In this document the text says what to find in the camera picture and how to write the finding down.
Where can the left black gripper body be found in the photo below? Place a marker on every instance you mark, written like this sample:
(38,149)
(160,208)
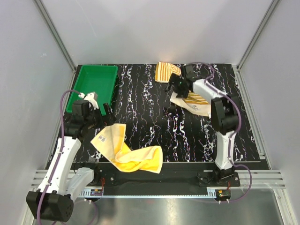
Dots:
(95,116)

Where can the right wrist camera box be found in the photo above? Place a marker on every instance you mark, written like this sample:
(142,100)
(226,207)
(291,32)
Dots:
(187,71)

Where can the left small controller board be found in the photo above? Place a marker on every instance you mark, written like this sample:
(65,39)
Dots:
(96,192)

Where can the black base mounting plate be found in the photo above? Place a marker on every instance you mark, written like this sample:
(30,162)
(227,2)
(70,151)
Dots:
(177,175)

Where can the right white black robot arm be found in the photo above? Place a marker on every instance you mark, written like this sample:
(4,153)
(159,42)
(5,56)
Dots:
(225,115)

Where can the right small controller board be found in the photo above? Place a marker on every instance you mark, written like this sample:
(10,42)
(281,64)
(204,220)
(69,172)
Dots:
(223,193)

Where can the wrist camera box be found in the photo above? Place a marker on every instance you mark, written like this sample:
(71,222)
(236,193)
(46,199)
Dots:
(187,71)
(91,97)

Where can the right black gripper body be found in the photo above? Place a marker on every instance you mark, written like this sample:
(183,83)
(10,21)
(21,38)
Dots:
(179,88)

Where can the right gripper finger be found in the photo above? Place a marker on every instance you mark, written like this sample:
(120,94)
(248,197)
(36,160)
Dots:
(174,78)
(169,87)

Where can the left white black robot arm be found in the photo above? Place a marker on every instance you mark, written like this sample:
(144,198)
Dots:
(55,196)

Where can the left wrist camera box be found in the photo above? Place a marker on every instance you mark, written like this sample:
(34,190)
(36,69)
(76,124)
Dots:
(91,97)

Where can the green plastic tray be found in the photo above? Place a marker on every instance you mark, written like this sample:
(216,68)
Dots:
(100,79)

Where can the small controller board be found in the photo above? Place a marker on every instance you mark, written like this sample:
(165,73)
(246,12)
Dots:
(96,192)
(223,193)

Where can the yellow cream towel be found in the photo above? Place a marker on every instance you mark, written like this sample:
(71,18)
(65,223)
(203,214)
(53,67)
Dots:
(110,142)

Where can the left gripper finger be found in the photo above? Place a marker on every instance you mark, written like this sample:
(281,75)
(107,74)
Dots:
(95,125)
(109,117)

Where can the yellow orange striped towel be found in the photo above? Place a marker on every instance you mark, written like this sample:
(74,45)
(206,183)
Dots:
(194,103)

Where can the slotted aluminium cable duct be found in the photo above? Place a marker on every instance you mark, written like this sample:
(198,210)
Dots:
(110,192)

